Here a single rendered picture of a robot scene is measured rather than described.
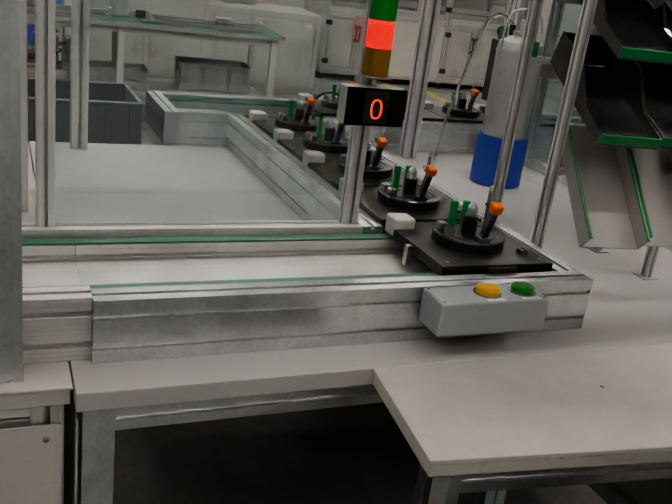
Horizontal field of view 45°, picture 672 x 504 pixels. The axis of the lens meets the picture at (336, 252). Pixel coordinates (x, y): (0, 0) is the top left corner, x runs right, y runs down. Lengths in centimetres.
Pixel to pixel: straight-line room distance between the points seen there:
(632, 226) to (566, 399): 52
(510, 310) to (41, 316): 74
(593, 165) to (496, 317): 50
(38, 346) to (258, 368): 32
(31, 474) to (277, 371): 38
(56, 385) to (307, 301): 39
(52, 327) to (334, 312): 43
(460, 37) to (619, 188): 938
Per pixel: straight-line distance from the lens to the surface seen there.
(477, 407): 123
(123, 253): 146
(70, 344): 124
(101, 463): 124
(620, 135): 166
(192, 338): 124
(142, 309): 121
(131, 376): 120
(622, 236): 170
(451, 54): 1105
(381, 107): 152
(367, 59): 151
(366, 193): 181
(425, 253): 149
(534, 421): 124
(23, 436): 122
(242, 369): 123
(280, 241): 152
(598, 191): 172
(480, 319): 135
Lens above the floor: 145
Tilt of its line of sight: 20 degrees down
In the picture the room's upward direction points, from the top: 8 degrees clockwise
